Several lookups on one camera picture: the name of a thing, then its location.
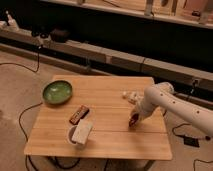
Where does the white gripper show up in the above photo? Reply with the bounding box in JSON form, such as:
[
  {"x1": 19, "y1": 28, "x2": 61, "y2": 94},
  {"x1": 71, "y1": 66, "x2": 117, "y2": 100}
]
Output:
[{"x1": 130, "y1": 100, "x2": 151, "y2": 124}]

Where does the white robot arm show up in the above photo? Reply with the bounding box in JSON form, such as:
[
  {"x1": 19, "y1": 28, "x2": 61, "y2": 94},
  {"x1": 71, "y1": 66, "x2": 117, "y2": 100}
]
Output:
[{"x1": 129, "y1": 82, "x2": 213, "y2": 137}]

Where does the green ceramic bowl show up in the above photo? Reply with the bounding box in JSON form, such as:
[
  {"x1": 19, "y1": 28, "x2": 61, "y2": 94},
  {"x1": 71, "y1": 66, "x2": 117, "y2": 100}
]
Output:
[{"x1": 42, "y1": 80, "x2": 72, "y2": 105}]

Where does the white plastic bottle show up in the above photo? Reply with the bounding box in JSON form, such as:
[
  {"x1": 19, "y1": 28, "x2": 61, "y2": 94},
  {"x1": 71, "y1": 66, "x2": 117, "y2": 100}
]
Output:
[{"x1": 122, "y1": 91, "x2": 143, "y2": 104}]

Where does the black power adapter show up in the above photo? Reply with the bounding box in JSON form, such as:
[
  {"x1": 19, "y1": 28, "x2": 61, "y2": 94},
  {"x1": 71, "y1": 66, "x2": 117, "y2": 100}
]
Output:
[{"x1": 183, "y1": 137, "x2": 199, "y2": 147}]

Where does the wooden table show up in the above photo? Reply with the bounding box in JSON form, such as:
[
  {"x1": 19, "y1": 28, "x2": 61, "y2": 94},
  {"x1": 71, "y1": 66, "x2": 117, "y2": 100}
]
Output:
[{"x1": 24, "y1": 75, "x2": 172, "y2": 160}]

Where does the brown chocolate bar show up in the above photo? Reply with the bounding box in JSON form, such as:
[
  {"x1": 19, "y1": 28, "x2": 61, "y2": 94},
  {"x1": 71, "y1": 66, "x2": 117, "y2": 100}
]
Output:
[{"x1": 69, "y1": 105, "x2": 90, "y2": 125}]

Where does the white cup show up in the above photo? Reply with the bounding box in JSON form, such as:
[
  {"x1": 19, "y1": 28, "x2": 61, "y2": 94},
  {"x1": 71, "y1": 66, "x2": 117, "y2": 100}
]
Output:
[{"x1": 67, "y1": 126, "x2": 86, "y2": 145}]

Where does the black device on ledge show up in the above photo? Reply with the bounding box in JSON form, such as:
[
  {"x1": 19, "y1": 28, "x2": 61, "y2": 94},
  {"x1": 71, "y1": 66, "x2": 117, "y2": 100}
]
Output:
[{"x1": 50, "y1": 29, "x2": 69, "y2": 43}]

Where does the black floor cable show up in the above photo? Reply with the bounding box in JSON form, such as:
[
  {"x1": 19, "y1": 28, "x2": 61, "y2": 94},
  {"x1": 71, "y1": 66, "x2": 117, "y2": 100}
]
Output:
[{"x1": 0, "y1": 46, "x2": 81, "y2": 171}]

